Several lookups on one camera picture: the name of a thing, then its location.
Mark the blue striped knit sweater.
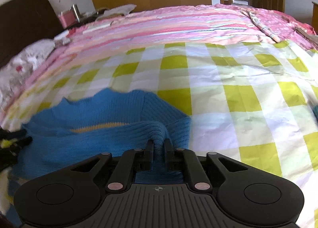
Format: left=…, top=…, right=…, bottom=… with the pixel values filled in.
left=8, top=89, right=191, bottom=195

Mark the white pillow with pink dots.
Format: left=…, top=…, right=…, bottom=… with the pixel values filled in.
left=1, top=39, right=56, bottom=110

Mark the yellow white checkered bedsheet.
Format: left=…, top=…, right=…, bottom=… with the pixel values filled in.
left=3, top=40, right=317, bottom=227

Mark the dark wooden headboard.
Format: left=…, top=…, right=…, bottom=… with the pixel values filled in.
left=0, top=0, right=64, bottom=67

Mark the pink striped quilt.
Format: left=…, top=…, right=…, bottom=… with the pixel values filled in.
left=1, top=4, right=317, bottom=116

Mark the pink storage box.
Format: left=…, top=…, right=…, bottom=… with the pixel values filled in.
left=58, top=10, right=77, bottom=29

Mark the white folded cloth on nightstand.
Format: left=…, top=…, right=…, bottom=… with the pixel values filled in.
left=97, top=4, right=137, bottom=19

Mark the steel thermos cup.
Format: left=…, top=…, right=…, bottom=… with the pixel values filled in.
left=71, top=4, right=81, bottom=22

